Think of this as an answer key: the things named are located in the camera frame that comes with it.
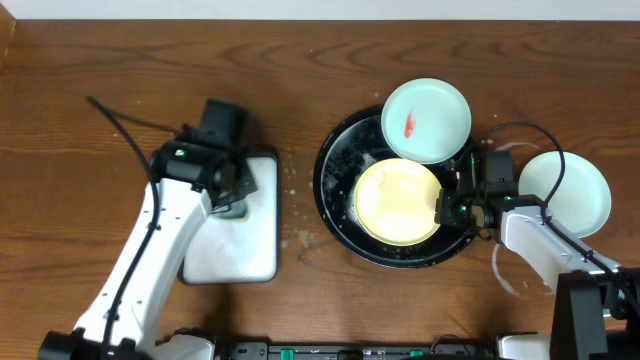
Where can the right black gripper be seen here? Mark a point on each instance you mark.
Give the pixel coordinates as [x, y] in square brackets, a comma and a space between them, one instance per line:
[445, 213]

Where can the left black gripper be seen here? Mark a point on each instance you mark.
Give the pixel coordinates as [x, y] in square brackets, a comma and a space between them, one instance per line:
[239, 185]

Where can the green sponge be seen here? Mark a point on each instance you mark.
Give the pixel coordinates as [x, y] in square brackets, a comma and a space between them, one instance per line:
[234, 211]

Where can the yellow plate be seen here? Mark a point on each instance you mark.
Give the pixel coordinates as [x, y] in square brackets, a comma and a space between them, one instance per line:
[394, 201]

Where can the light green plate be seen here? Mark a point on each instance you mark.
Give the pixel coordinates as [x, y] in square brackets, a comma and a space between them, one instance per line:
[426, 120]
[583, 201]

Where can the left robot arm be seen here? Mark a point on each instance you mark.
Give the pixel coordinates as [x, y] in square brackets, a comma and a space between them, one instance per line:
[186, 183]

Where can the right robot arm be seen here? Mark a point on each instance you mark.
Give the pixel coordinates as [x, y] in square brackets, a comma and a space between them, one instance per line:
[596, 311]

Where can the white rectangular soap tray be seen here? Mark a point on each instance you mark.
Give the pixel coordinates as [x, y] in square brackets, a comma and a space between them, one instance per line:
[240, 251]

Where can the black round tray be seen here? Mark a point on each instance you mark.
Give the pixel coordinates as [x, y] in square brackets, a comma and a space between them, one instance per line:
[352, 147]

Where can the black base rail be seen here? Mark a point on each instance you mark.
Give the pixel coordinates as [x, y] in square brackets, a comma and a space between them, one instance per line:
[441, 349]

